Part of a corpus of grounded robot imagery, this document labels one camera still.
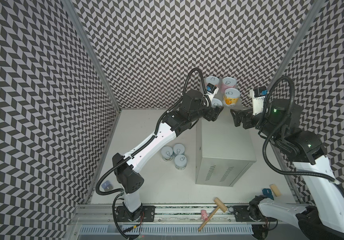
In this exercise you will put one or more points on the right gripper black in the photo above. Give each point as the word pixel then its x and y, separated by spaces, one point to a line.
pixel 247 119

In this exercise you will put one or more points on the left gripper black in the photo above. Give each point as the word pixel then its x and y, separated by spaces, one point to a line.
pixel 213 113

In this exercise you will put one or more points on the orange label can front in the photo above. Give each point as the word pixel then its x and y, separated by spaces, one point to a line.
pixel 231 97

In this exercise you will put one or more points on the pink label can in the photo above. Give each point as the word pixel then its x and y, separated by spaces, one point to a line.
pixel 228 82
pixel 212 80

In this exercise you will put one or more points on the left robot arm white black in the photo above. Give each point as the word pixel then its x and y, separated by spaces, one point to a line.
pixel 124 177

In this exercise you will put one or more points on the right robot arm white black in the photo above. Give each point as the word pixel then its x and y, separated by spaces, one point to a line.
pixel 290 151

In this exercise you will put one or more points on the grey metal cabinet box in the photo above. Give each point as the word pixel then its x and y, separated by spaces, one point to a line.
pixel 224 152

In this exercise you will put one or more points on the can teal label back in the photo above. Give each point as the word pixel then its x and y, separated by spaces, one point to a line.
pixel 179 149

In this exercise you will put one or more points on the can teal label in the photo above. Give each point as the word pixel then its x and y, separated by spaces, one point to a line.
pixel 179 149
pixel 180 162

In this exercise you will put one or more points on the can teal label right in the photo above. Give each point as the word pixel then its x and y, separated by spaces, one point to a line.
pixel 180 162

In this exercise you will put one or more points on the small blue box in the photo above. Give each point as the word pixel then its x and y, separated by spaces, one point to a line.
pixel 268 193

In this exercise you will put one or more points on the small wooden block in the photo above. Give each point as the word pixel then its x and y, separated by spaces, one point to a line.
pixel 275 190

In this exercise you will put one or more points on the wooden mallet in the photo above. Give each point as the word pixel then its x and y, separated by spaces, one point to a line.
pixel 219 206

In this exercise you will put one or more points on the small pink toy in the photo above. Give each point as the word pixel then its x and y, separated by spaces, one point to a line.
pixel 204 215

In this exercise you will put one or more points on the small blue grey block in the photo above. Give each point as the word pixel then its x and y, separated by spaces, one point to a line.
pixel 107 186

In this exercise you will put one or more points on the white vent grille strip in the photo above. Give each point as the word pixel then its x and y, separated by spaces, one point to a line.
pixel 170 230

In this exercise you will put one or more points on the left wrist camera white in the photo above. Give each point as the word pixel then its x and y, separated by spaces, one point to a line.
pixel 211 91

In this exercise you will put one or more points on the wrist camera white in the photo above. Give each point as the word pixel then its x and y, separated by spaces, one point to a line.
pixel 259 100
pixel 211 91

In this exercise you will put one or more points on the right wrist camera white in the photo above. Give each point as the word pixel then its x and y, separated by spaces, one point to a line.
pixel 259 100

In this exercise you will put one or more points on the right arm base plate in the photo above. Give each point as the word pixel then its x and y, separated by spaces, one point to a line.
pixel 247 213

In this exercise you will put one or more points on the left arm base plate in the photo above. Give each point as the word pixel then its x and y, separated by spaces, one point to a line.
pixel 145 213

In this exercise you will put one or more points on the aluminium rail frame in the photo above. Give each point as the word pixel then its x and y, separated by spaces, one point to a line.
pixel 165 214

